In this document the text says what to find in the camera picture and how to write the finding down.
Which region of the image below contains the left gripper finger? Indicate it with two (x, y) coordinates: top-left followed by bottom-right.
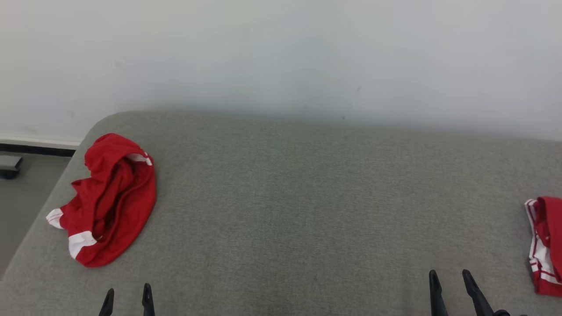
(98, 288), (115, 316)
(141, 283), (155, 316)

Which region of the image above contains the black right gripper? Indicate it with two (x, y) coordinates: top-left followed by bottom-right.
(429, 269), (527, 316)

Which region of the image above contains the red shirt with white sleeves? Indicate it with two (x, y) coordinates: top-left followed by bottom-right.
(524, 196), (562, 297)

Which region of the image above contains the dark grey floor-standing base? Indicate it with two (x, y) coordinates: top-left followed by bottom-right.
(0, 155), (23, 180)

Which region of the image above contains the white wall skirting board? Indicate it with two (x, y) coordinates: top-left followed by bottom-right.
(0, 135), (82, 157)

